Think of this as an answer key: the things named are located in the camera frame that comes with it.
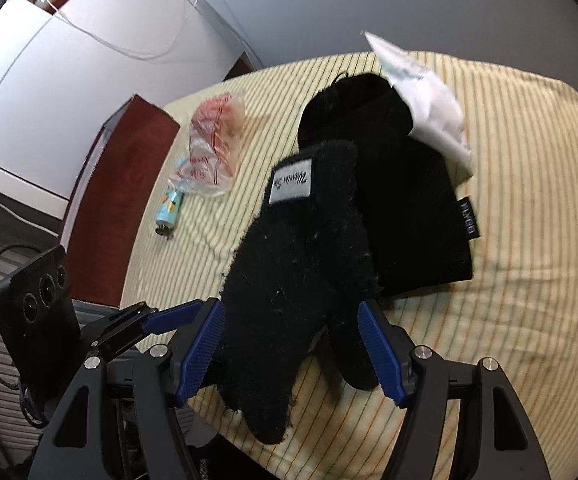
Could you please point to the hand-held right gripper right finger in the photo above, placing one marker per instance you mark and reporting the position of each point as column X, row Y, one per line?
column 379, row 355

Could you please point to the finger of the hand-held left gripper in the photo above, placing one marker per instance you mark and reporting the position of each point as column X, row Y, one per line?
column 169, row 320

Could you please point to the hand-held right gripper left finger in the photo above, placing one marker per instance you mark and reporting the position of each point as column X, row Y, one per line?
column 203, row 350

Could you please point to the light blue lighter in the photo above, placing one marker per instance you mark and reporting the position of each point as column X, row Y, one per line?
column 168, row 212

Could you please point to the black fleece mitten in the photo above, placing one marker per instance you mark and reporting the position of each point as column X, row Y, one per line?
column 294, row 270

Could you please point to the dark red cardboard box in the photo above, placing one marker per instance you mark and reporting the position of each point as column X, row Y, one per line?
column 119, row 185

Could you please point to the black knit beanie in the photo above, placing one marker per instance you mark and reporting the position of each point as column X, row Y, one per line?
column 409, row 200

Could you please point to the orange item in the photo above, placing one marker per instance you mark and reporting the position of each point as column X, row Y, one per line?
column 209, row 145

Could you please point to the white plastic packet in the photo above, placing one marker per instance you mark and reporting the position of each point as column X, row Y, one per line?
column 429, row 105

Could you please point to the white shelf board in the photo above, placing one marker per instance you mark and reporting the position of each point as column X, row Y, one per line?
column 14, row 185

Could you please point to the yellow striped tablecloth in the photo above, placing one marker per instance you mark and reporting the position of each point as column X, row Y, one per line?
column 519, row 310

